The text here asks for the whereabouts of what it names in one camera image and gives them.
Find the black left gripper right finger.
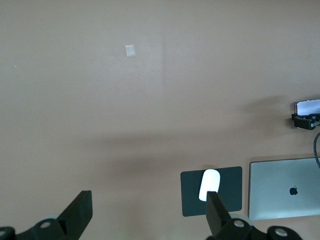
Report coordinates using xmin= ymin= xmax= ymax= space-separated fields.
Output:
xmin=204 ymin=191 xmax=303 ymax=240

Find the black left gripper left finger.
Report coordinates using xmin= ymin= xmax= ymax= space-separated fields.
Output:
xmin=0 ymin=190 xmax=93 ymax=240

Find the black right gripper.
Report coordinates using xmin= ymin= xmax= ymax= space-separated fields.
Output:
xmin=291 ymin=112 xmax=320 ymax=131

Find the lavender flip phone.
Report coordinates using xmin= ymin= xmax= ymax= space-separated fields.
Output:
xmin=294 ymin=99 xmax=320 ymax=129

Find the black mouse pad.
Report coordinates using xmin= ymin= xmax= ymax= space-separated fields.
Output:
xmin=180 ymin=166 xmax=243 ymax=218

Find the white computer mouse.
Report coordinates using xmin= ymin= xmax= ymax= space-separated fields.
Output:
xmin=198 ymin=169 xmax=221 ymax=202

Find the silver closed laptop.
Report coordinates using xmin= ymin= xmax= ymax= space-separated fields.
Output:
xmin=247 ymin=157 xmax=320 ymax=221

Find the small tape patch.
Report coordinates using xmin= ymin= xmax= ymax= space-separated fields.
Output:
xmin=125 ymin=44 xmax=136 ymax=58

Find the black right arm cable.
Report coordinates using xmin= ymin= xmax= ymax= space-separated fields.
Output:
xmin=312 ymin=131 xmax=320 ymax=169

